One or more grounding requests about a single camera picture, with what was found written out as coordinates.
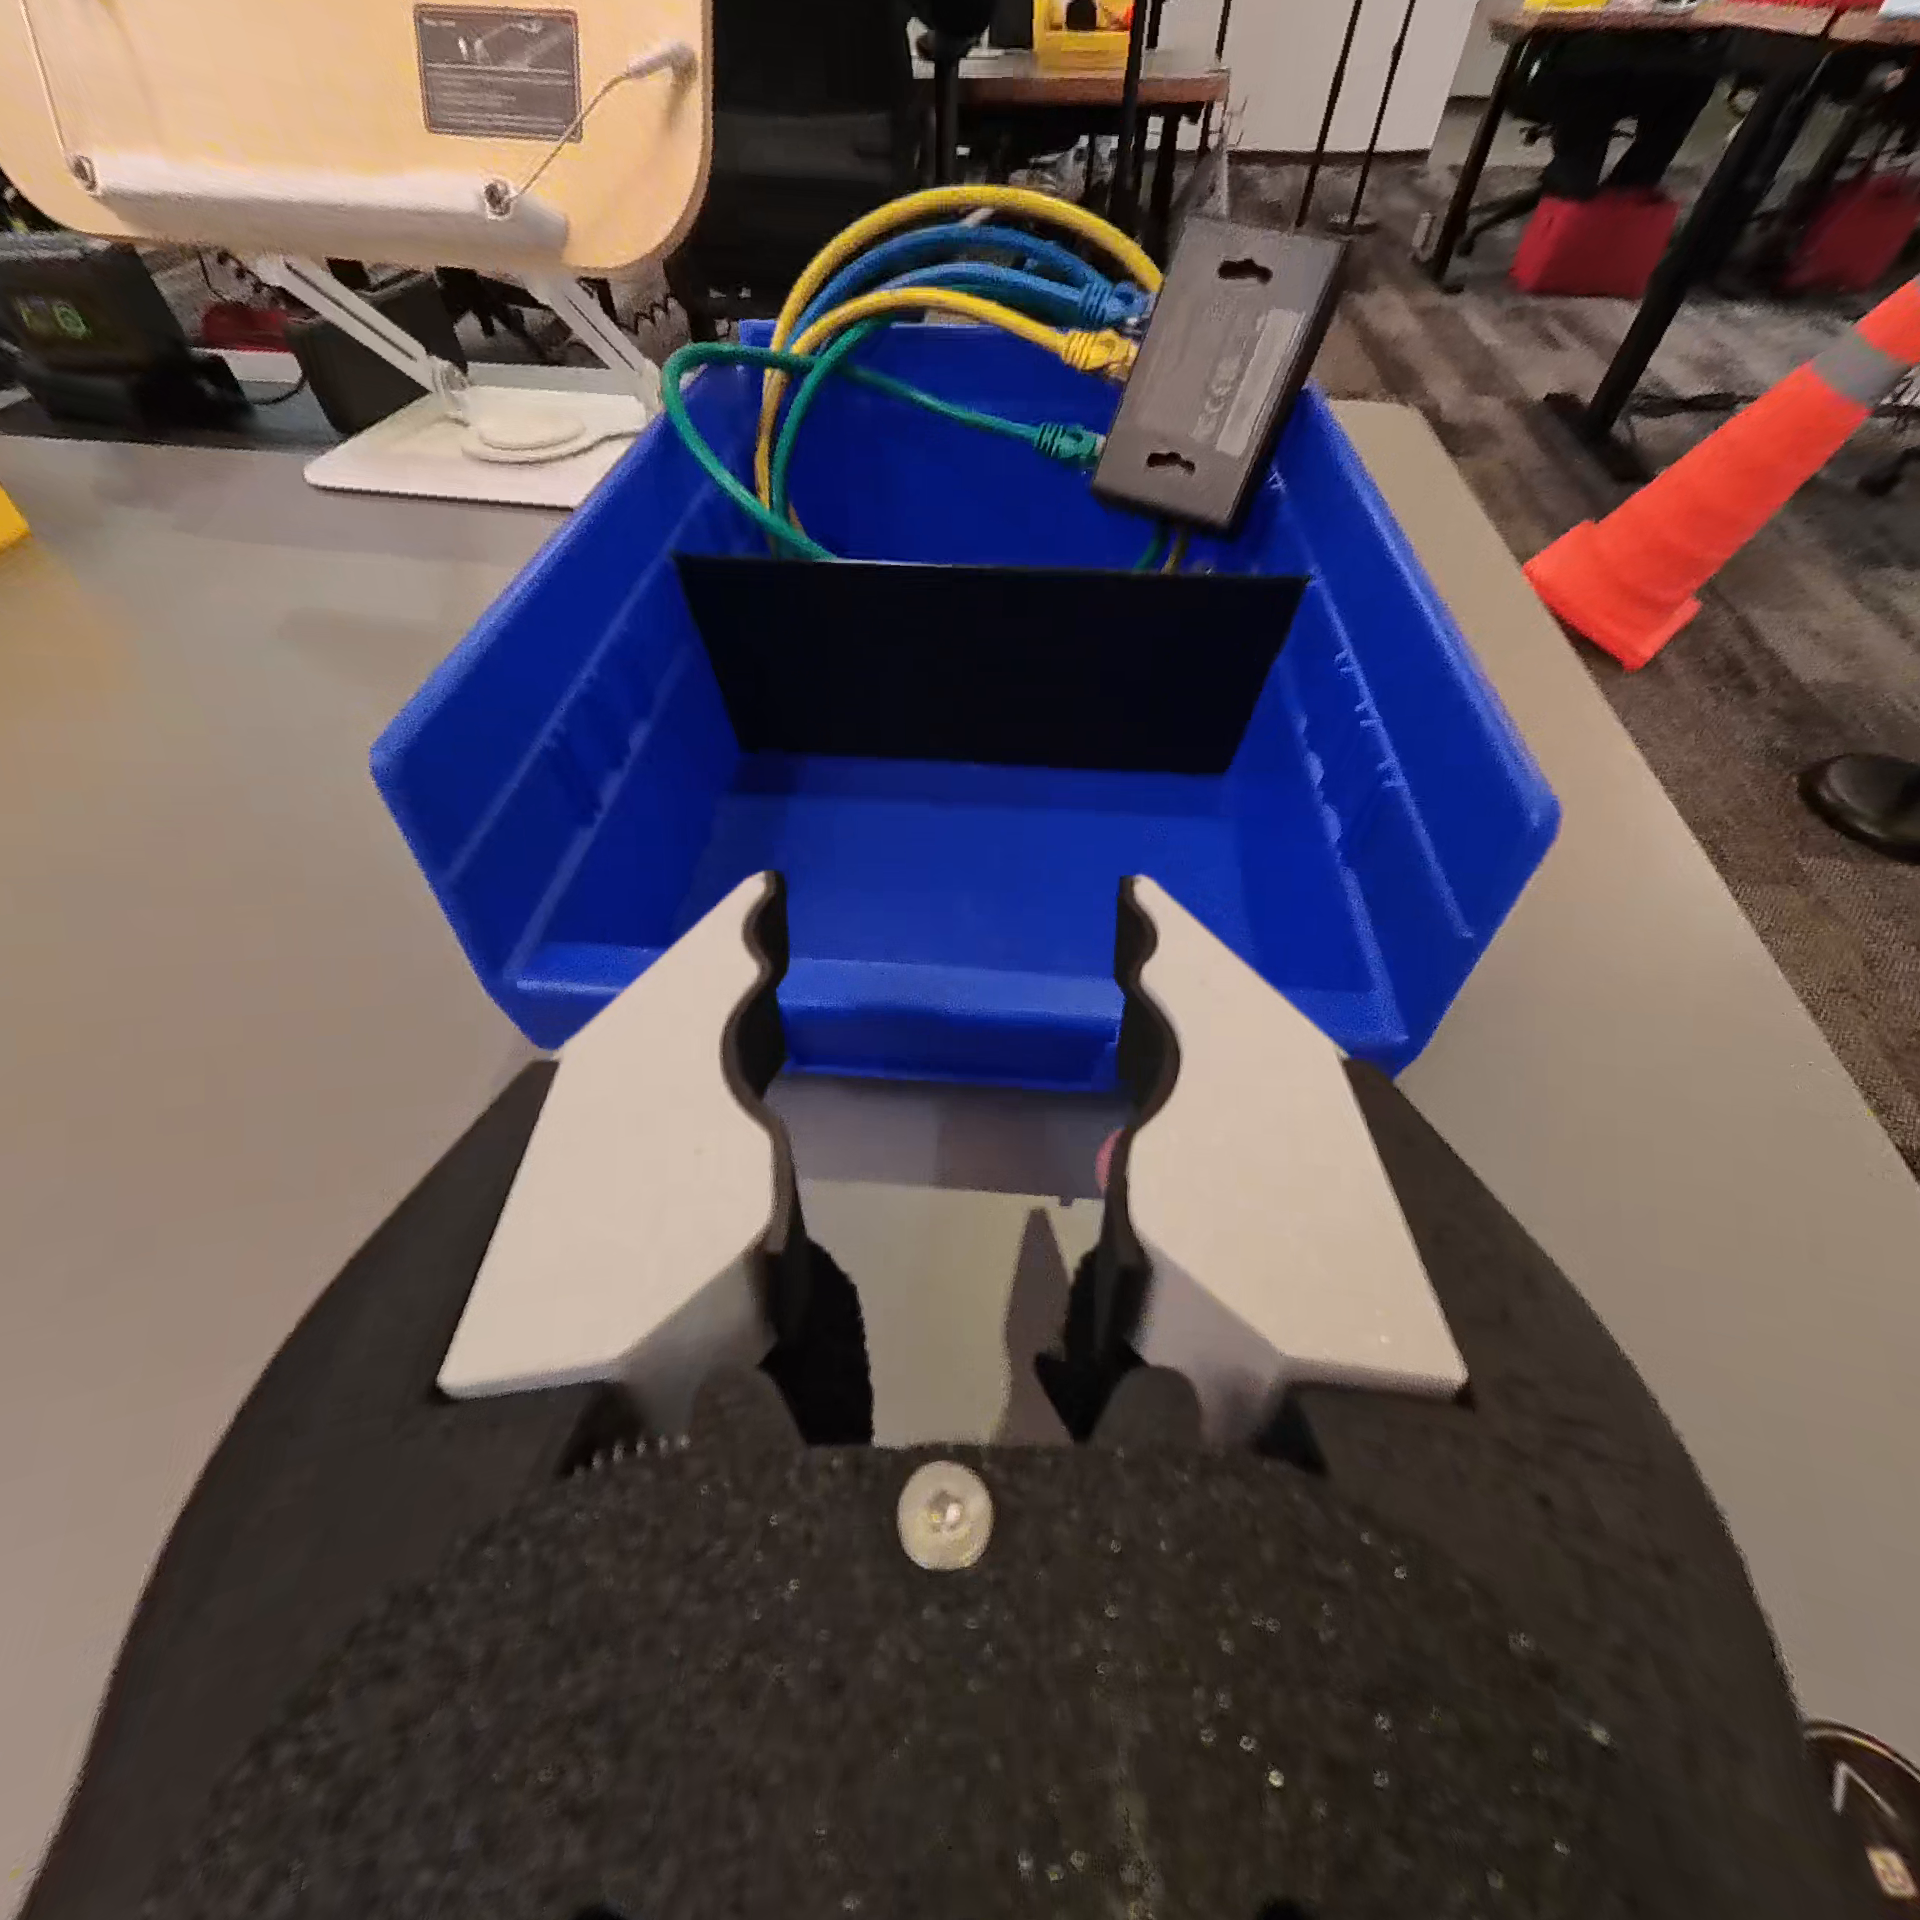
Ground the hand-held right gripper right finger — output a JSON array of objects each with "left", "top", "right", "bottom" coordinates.
[{"left": 1035, "top": 873, "right": 1472, "bottom": 1452}]

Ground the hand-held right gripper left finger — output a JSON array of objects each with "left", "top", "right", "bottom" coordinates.
[{"left": 435, "top": 872, "right": 875, "bottom": 1450}]

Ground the blue plastic bin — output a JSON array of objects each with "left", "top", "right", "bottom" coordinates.
[{"left": 369, "top": 316, "right": 1561, "bottom": 1096}]

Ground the green ethernet cable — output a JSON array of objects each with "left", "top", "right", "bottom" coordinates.
[{"left": 660, "top": 344, "right": 1187, "bottom": 579}]

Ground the black network switch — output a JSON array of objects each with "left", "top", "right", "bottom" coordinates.
[{"left": 1091, "top": 215, "right": 1349, "bottom": 535}]

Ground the yellow ethernet cable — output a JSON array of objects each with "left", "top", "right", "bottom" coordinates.
[{"left": 755, "top": 183, "right": 1187, "bottom": 579}]

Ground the blue ethernet cable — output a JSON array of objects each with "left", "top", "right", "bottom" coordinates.
[{"left": 795, "top": 224, "right": 1156, "bottom": 354}]

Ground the black bin divider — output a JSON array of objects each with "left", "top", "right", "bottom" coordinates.
[{"left": 674, "top": 551, "right": 1312, "bottom": 778}]

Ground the orange traffic cone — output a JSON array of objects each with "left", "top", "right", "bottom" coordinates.
[{"left": 1522, "top": 271, "right": 1920, "bottom": 673}]

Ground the black power adapter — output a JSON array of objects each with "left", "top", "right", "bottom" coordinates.
[{"left": 285, "top": 276, "right": 472, "bottom": 441}]

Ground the red foam block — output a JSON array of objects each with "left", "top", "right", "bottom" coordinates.
[
  {"left": 1506, "top": 188, "right": 1682, "bottom": 296},
  {"left": 1786, "top": 172, "right": 1920, "bottom": 296}
]

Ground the black power station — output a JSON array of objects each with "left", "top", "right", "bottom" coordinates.
[{"left": 0, "top": 240, "right": 250, "bottom": 429}]

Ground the black office chair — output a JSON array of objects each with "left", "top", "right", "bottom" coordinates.
[{"left": 705, "top": 0, "right": 933, "bottom": 339}]

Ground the wooden top work table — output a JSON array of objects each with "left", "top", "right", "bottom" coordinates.
[{"left": 915, "top": 53, "right": 1233, "bottom": 257}]

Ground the wooden stand with white base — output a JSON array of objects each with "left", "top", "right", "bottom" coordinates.
[{"left": 0, "top": 0, "right": 714, "bottom": 512}]

